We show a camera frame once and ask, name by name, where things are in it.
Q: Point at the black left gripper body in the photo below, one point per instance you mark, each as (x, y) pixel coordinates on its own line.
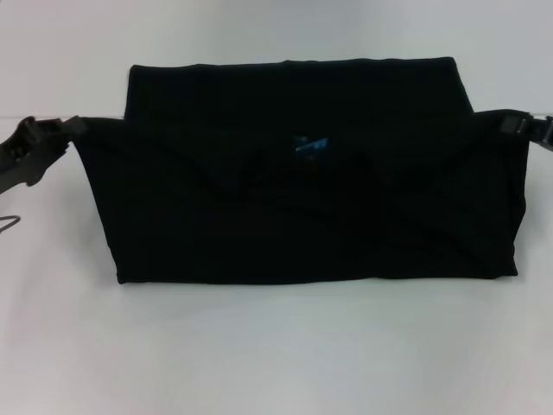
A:
(30, 147)

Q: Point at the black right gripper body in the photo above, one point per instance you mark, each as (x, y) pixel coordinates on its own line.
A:
(540, 132)

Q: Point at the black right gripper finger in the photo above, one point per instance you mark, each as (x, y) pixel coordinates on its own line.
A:
(512, 125)

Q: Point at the black shirt with FREE print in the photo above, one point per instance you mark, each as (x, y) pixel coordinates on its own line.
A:
(302, 207)

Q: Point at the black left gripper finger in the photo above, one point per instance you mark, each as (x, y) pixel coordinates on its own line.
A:
(77, 129)

